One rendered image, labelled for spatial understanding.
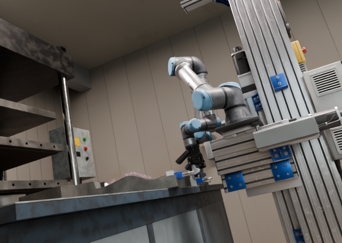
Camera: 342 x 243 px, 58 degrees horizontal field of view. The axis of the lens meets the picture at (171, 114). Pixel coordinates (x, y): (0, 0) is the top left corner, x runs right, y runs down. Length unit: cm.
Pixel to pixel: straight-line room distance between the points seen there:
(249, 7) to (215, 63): 241
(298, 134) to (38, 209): 105
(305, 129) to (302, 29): 302
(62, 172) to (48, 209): 162
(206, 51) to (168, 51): 59
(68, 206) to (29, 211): 13
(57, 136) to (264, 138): 161
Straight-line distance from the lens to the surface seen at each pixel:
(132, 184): 147
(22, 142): 205
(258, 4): 199
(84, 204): 92
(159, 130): 437
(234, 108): 160
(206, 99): 154
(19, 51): 216
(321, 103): 172
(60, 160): 245
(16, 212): 76
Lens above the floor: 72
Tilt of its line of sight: 16 degrees up
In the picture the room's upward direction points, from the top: 13 degrees counter-clockwise
